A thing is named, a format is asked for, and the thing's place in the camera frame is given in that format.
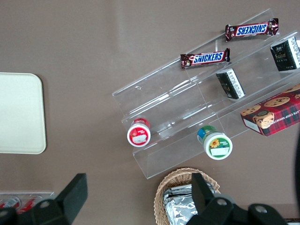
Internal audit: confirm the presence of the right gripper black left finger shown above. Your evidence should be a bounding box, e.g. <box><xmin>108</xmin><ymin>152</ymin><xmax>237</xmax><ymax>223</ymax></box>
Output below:
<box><xmin>0</xmin><ymin>173</ymin><xmax>89</xmax><ymax>225</ymax></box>

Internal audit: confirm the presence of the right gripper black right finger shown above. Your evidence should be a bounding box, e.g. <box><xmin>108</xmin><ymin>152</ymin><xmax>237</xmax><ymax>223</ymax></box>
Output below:
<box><xmin>189</xmin><ymin>172</ymin><xmax>291</xmax><ymax>225</ymax></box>

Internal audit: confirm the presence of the light wicker basket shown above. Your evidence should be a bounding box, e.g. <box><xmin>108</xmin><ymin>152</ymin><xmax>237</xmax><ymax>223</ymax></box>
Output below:
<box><xmin>153</xmin><ymin>167</ymin><xmax>221</xmax><ymax>225</ymax></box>

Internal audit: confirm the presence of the beige plastic tray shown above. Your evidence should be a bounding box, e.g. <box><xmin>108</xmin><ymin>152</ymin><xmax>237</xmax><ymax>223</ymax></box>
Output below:
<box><xmin>0</xmin><ymin>72</ymin><xmax>47</xmax><ymax>155</ymax></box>

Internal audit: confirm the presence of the clear acrylic bottle rack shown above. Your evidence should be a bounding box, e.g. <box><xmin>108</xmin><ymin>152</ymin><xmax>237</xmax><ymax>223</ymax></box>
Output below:
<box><xmin>0</xmin><ymin>192</ymin><xmax>56</xmax><ymax>213</ymax></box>

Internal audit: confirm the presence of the silver foil pouch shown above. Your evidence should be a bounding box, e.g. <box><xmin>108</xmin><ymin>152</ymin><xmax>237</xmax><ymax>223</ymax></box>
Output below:
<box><xmin>163</xmin><ymin>195</ymin><xmax>202</xmax><ymax>225</ymax></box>
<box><xmin>163</xmin><ymin>184</ymin><xmax>220</xmax><ymax>199</ymax></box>

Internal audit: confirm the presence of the red cola bottle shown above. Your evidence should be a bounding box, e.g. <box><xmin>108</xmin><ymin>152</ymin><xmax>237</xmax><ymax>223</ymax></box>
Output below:
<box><xmin>0</xmin><ymin>196</ymin><xmax>21</xmax><ymax>210</ymax></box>
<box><xmin>16</xmin><ymin>197</ymin><xmax>38</xmax><ymax>214</ymax></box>

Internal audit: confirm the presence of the green lidded cup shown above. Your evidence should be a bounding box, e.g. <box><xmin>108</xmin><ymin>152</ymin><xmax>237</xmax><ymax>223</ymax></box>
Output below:
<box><xmin>196</xmin><ymin>125</ymin><xmax>233</xmax><ymax>161</ymax></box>

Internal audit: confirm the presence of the red lidded cup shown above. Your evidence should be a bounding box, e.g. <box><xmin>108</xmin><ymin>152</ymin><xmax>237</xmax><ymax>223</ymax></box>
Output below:
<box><xmin>127</xmin><ymin>117</ymin><xmax>152</xmax><ymax>148</ymax></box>

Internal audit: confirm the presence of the clear acrylic tiered shelf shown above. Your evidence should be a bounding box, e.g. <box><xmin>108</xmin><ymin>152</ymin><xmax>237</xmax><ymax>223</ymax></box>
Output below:
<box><xmin>112</xmin><ymin>8</ymin><xmax>300</xmax><ymax>180</ymax></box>

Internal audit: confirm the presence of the red tartan cookie box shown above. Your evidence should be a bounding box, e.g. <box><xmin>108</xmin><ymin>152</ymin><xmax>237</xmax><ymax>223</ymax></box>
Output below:
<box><xmin>240</xmin><ymin>83</ymin><xmax>300</xmax><ymax>137</ymax></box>

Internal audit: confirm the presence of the small black box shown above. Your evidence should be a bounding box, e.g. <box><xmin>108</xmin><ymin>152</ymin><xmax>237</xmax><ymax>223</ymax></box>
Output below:
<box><xmin>215</xmin><ymin>68</ymin><xmax>247</xmax><ymax>101</ymax></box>
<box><xmin>270</xmin><ymin>36</ymin><xmax>300</xmax><ymax>72</ymax></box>

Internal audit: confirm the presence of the Snickers chocolate bar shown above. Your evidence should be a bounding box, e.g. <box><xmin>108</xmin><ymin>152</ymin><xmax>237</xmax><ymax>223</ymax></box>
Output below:
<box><xmin>180</xmin><ymin>47</ymin><xmax>231</xmax><ymax>70</ymax></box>
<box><xmin>225</xmin><ymin>18</ymin><xmax>280</xmax><ymax>43</ymax></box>

